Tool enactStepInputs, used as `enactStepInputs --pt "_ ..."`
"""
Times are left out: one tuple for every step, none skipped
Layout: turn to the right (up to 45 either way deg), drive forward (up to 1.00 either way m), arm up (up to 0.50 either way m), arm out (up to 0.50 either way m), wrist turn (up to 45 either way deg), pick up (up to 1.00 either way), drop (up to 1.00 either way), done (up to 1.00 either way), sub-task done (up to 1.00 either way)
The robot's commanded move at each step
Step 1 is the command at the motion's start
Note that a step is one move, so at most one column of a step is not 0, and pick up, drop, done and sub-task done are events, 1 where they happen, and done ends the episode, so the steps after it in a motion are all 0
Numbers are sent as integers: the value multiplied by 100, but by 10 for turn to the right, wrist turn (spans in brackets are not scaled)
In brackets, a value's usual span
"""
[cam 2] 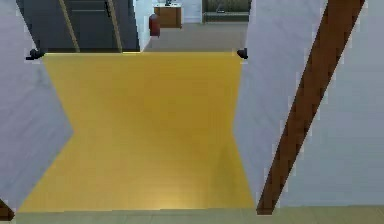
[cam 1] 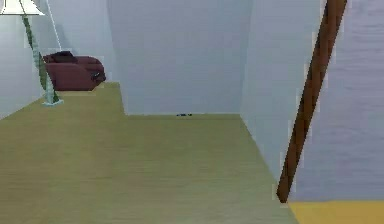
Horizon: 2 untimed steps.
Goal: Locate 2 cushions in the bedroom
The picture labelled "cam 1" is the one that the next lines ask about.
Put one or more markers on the white shade floor lamp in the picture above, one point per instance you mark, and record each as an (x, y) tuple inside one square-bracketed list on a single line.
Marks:
[(37, 60)]

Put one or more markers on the dark cushion on armchair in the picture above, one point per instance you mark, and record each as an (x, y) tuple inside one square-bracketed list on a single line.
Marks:
[(63, 57)]

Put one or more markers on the brown wooden door frame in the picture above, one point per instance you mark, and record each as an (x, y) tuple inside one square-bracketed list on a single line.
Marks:
[(313, 90)]

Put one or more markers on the dark red armchair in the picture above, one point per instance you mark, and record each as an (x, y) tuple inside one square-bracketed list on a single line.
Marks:
[(71, 75)]

